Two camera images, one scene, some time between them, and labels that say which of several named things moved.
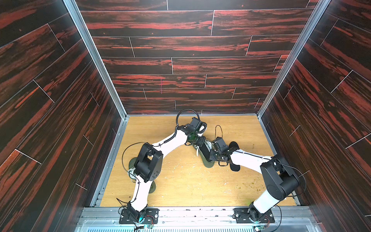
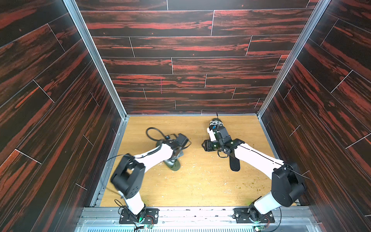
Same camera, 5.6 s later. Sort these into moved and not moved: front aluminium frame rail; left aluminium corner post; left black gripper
Moved: left black gripper
Not moved: front aluminium frame rail; left aluminium corner post
